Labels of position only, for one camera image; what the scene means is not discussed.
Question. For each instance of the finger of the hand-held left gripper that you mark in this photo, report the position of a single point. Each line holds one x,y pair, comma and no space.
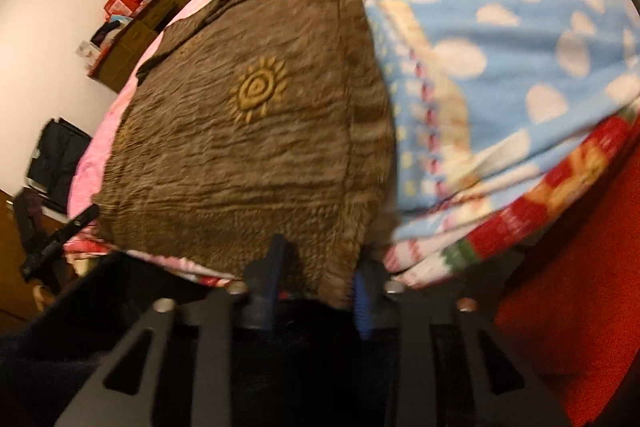
75,227

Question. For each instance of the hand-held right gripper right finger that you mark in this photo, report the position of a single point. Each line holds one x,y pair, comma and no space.
363,307

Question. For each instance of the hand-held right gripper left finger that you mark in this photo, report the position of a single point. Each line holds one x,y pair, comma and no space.
265,289

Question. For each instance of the brown knit sweater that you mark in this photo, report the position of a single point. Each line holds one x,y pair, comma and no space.
240,157

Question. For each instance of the dark clothes pile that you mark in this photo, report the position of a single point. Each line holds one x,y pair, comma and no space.
107,34

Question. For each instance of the black bag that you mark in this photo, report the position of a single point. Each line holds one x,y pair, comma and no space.
57,157

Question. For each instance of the wooden door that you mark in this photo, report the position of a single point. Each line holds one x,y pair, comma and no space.
10,267

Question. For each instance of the dark cloth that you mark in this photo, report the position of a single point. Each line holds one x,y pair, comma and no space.
310,367

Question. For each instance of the white box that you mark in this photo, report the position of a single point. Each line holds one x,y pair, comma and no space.
89,51

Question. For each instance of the dark wooden desk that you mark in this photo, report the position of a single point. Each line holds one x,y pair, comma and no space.
132,42

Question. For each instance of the red cloth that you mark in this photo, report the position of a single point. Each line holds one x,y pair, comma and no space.
575,282

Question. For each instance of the red gift box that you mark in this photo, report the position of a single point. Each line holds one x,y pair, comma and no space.
122,2

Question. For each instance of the printed blanket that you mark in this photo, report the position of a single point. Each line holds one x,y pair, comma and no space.
500,57

